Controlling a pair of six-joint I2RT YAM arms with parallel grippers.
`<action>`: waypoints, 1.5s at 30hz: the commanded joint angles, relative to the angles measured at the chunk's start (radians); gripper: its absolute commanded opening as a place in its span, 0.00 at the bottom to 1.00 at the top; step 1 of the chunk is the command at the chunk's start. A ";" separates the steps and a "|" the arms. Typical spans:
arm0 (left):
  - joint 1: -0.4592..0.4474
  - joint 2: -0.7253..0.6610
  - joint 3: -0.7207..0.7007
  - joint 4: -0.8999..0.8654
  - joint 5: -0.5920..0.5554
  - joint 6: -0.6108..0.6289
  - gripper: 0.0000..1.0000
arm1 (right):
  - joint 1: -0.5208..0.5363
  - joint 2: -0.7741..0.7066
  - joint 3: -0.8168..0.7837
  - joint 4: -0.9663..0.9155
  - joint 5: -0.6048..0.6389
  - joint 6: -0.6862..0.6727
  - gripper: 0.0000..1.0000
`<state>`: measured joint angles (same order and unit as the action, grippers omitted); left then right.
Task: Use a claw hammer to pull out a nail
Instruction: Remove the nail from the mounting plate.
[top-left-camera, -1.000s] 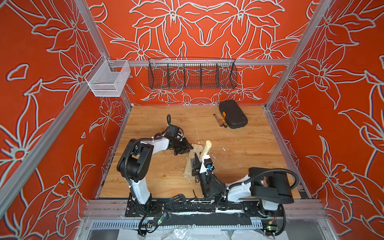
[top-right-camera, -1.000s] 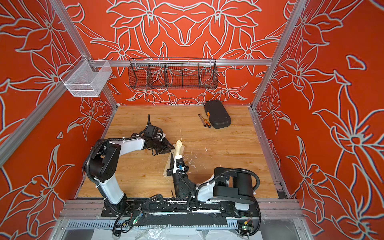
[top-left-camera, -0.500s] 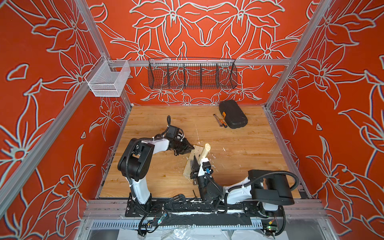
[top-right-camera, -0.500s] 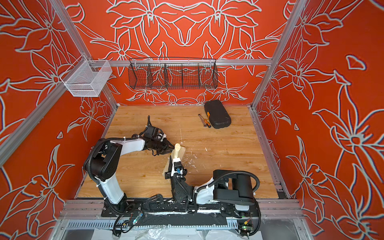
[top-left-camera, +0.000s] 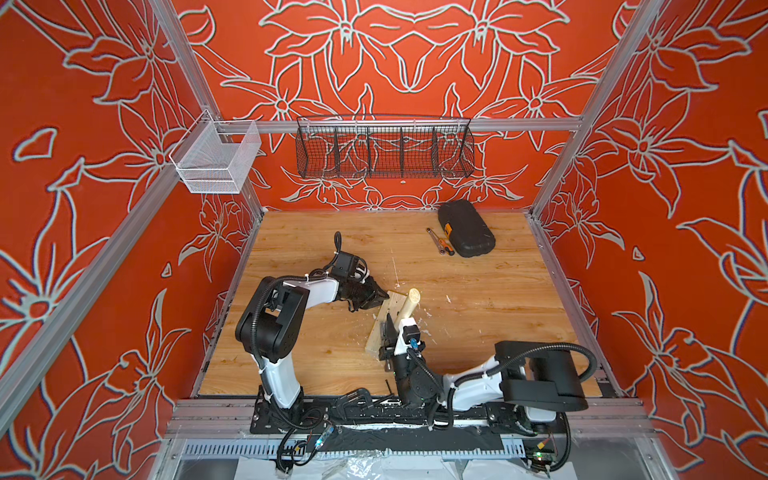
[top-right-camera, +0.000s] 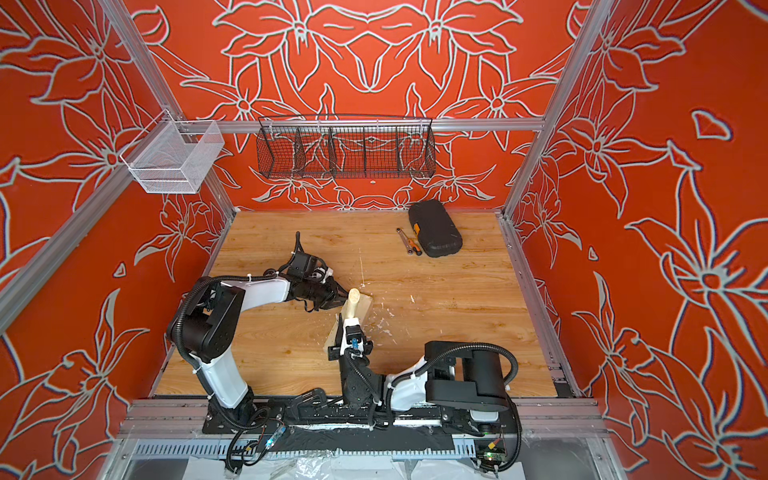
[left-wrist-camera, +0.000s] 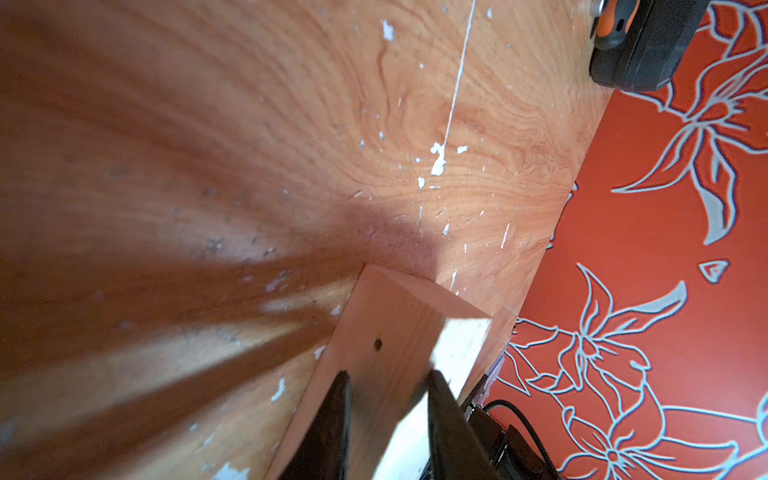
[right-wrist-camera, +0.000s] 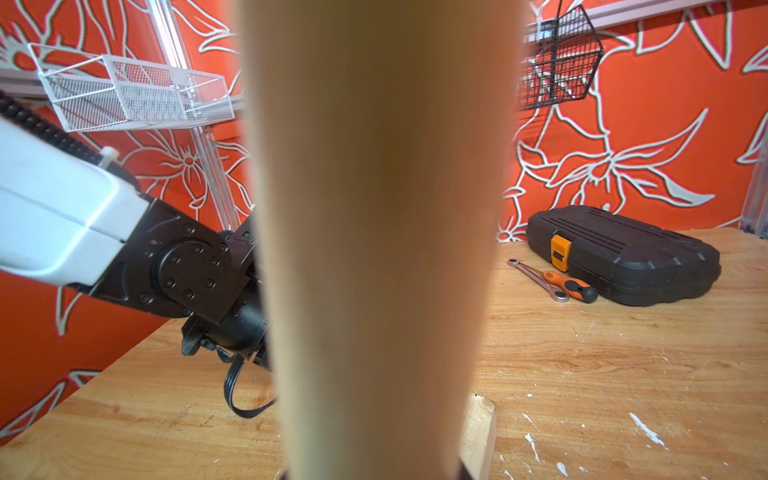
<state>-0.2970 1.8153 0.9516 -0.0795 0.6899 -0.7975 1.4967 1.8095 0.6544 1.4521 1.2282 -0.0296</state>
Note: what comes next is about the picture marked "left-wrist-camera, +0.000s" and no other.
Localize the black plastic tool case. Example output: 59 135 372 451
589 0 710 93

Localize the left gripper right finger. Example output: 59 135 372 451
426 370 499 480

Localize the light wooden block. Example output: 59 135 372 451
266 265 492 479

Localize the orange black screwdriver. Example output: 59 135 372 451
593 0 640 51

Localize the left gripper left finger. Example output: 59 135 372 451
279 371 352 480

